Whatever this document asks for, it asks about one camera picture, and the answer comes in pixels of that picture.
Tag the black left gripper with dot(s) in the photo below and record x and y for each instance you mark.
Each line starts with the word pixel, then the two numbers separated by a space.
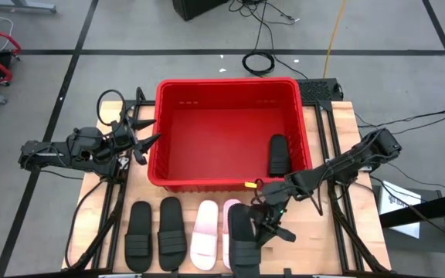
pixel 124 137

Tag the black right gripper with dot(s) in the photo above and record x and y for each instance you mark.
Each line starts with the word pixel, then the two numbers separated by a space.
pixel 270 210

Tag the black slide sandal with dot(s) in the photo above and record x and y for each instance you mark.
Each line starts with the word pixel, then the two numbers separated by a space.
pixel 172 235
pixel 138 239
pixel 242 255
pixel 279 154

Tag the white slide sandal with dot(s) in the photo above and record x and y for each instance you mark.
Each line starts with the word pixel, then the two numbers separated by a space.
pixel 204 235
pixel 232 201

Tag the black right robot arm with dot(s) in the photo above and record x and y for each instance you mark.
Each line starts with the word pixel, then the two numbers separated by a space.
pixel 354 158

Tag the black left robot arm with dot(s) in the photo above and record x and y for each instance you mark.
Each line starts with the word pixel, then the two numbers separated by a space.
pixel 45 152

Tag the red plastic bin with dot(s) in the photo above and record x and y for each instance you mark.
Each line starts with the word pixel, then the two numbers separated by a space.
pixel 222 146

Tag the white printed paper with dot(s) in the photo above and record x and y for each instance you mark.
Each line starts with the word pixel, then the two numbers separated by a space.
pixel 400 204

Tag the black floor box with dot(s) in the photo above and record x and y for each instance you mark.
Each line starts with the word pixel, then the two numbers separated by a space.
pixel 195 7

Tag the black perforated box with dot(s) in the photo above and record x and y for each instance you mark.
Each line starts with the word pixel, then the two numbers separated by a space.
pixel 317 90

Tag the black metal bar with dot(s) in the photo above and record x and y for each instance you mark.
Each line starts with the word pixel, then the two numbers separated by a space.
pixel 439 206

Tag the grey metal floor foot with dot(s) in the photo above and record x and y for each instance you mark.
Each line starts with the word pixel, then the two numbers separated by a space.
pixel 21 5

